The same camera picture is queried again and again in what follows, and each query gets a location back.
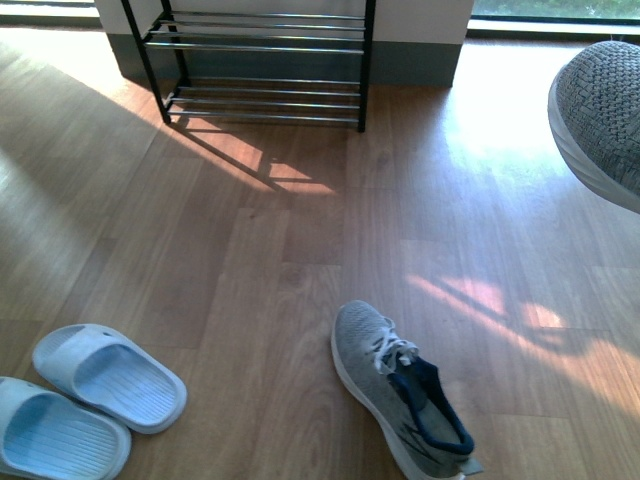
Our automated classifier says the black metal shoe rack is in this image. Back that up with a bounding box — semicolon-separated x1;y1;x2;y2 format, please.
122;1;377;131

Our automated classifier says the grey sneaker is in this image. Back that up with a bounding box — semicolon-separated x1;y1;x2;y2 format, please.
331;300;483;479
548;40;639;213

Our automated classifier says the light blue slipper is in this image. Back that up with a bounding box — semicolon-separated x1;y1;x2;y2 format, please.
1;377;131;479
32;324;188;435

